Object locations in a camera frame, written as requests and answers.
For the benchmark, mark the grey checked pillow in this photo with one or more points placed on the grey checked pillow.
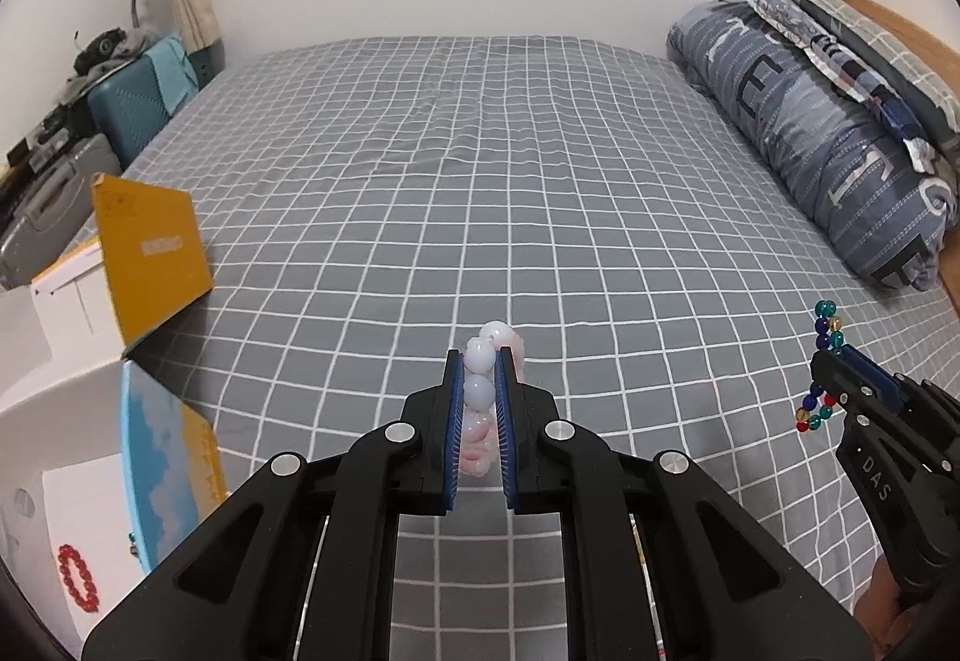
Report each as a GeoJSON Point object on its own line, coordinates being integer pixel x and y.
{"type": "Point", "coordinates": [877, 42]}

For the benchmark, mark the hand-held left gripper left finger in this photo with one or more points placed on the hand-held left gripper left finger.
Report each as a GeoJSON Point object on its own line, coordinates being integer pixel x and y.
{"type": "Point", "coordinates": [452, 436]}

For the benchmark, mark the white cardboard box blue yellow flaps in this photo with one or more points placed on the white cardboard box blue yellow flaps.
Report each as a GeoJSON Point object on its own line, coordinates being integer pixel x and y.
{"type": "Point", "coordinates": [157, 241]}

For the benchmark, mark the grey checked bed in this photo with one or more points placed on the grey checked bed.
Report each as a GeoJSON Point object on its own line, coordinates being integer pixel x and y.
{"type": "Point", "coordinates": [450, 181]}

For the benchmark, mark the grey hard case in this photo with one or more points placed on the grey hard case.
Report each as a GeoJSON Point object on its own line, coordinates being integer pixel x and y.
{"type": "Point", "coordinates": [52, 211]}

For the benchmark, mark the teal suitcase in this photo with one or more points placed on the teal suitcase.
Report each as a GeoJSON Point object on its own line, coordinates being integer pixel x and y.
{"type": "Point", "coordinates": [135, 106]}

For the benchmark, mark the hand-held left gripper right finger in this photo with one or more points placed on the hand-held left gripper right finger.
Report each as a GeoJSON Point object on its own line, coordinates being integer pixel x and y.
{"type": "Point", "coordinates": [506, 436]}

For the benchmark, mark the person's right hand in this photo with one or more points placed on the person's right hand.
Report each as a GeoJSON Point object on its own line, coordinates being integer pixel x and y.
{"type": "Point", "coordinates": [883, 620]}

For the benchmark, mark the blue grey patterned pillow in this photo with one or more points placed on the blue grey patterned pillow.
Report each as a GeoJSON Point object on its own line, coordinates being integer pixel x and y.
{"type": "Point", "coordinates": [817, 144]}

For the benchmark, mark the dark blue container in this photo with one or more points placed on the dark blue container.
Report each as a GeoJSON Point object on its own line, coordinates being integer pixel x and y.
{"type": "Point", "coordinates": [208, 65]}

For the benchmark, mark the wooden headboard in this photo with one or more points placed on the wooden headboard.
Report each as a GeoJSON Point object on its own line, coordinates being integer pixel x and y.
{"type": "Point", "coordinates": [900, 24]}

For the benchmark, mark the grey cloth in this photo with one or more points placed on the grey cloth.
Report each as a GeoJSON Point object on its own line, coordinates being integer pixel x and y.
{"type": "Point", "coordinates": [141, 40]}

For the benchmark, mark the black bag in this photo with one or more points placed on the black bag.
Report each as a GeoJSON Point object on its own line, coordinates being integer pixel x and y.
{"type": "Point", "coordinates": [97, 48]}

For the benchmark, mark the dark desk clutter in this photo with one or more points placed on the dark desk clutter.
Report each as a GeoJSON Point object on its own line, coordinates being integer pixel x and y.
{"type": "Point", "coordinates": [41, 140]}

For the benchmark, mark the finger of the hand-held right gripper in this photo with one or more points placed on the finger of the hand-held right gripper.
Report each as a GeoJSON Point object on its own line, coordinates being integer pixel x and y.
{"type": "Point", "coordinates": [831, 377]}
{"type": "Point", "coordinates": [930, 413]}

